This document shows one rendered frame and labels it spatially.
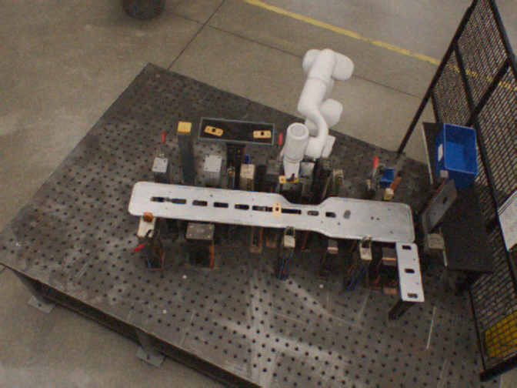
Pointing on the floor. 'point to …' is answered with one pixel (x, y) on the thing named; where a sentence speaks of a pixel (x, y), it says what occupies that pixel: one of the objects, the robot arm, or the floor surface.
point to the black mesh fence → (482, 157)
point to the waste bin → (144, 8)
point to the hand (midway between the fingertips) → (289, 176)
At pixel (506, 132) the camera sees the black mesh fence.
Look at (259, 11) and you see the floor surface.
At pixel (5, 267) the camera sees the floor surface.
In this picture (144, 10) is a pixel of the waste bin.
